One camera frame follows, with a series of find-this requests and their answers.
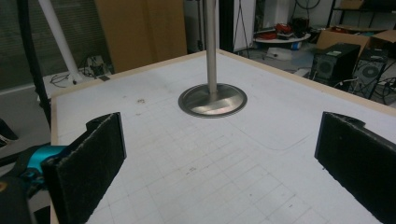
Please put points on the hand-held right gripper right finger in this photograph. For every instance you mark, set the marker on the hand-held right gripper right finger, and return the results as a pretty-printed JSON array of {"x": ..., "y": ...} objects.
[{"x": 358, "y": 161}]

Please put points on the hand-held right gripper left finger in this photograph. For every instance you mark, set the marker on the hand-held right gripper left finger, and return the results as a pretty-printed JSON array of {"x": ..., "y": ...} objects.
[{"x": 90, "y": 161}]

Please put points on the metal utensil rack stand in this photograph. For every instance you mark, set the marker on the metal utensil rack stand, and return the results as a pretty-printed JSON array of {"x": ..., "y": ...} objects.
[{"x": 214, "y": 101}]

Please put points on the black computer tower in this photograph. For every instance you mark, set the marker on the black computer tower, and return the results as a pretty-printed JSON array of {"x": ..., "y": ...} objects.
[
  {"x": 334, "y": 63},
  {"x": 370, "y": 73}
]

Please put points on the white grid mat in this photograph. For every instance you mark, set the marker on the white grid mat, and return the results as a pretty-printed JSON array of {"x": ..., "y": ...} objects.
[{"x": 193, "y": 155}]

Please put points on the white pole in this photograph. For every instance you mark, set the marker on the white pole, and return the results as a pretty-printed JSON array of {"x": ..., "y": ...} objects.
[{"x": 60, "y": 40}]

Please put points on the open cardboard box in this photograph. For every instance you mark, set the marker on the open cardboard box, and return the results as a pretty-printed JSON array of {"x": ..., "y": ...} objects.
[{"x": 342, "y": 37}]

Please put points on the white plastic bag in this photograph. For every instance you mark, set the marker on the white plastic bag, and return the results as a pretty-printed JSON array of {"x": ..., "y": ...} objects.
[{"x": 280, "y": 53}]

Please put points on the brown cardboard panel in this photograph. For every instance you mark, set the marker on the brown cardboard panel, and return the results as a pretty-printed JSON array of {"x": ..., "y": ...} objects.
[{"x": 140, "y": 31}]

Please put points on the round white table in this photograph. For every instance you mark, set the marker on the round white table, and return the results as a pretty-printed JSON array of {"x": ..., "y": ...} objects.
[{"x": 281, "y": 39}]

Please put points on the black metal frame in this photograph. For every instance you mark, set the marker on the black metal frame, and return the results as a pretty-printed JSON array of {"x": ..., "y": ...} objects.
[{"x": 32, "y": 62}]

